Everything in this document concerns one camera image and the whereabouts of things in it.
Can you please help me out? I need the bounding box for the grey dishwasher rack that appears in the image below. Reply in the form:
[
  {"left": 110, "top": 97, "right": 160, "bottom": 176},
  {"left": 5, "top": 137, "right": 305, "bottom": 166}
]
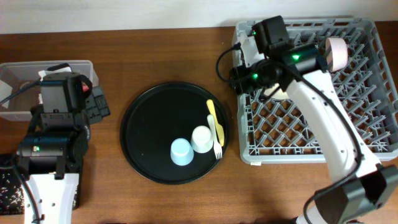
[{"left": 237, "top": 18, "right": 397, "bottom": 166}]

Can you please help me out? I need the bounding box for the yellow plastic knife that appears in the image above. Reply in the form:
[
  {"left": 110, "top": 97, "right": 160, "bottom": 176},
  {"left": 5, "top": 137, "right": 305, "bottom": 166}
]
[{"left": 206, "top": 99, "right": 225, "bottom": 146}]

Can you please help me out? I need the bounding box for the red snack wrapper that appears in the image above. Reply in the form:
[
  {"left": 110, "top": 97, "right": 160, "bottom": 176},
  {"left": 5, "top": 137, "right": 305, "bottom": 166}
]
[{"left": 82, "top": 83, "right": 90, "bottom": 93}]

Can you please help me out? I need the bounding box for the light blue cup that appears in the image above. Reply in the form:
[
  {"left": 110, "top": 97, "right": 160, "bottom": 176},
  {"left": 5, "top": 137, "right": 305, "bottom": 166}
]
[{"left": 170, "top": 138, "right": 194, "bottom": 166}]

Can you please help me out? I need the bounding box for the black rectangular waste tray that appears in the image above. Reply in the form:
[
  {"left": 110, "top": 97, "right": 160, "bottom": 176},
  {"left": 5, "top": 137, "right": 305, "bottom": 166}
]
[{"left": 0, "top": 154, "right": 81, "bottom": 216}]

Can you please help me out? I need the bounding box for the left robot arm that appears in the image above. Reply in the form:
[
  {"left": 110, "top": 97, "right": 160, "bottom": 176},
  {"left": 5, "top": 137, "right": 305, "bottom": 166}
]
[{"left": 14, "top": 63, "right": 111, "bottom": 223}]

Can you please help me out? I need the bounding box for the round black tray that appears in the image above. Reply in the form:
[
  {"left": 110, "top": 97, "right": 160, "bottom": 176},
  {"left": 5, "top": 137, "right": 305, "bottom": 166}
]
[{"left": 120, "top": 82, "right": 231, "bottom": 185}]

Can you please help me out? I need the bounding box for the beige bowl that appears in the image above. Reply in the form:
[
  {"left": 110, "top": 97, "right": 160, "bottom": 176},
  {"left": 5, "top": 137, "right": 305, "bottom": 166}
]
[{"left": 262, "top": 83, "right": 289, "bottom": 100}]

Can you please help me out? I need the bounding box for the white plastic fork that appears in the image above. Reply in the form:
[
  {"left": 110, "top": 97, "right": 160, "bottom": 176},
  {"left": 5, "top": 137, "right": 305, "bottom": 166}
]
[{"left": 207, "top": 114, "right": 223, "bottom": 160}]

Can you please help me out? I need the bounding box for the white label on bin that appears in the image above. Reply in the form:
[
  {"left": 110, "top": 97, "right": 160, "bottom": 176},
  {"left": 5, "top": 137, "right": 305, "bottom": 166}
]
[{"left": 0, "top": 80, "right": 13, "bottom": 101}]

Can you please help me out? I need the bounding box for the pink bowl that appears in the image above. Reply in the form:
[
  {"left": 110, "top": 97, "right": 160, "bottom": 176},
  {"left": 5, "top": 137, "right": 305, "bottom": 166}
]
[{"left": 325, "top": 37, "right": 348, "bottom": 72}]

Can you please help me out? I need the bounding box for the white cup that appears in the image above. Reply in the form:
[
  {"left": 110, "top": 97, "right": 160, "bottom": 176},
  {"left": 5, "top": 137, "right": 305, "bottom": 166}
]
[{"left": 190, "top": 126, "right": 213, "bottom": 154}]

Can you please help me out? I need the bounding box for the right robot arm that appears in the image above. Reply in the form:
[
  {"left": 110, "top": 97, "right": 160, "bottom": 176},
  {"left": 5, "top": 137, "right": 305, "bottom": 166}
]
[{"left": 230, "top": 16, "right": 397, "bottom": 223}]

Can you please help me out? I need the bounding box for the clear plastic waste bin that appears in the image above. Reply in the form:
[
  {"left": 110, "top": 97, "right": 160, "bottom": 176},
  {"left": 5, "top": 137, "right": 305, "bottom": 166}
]
[{"left": 0, "top": 60, "right": 100, "bottom": 122}]

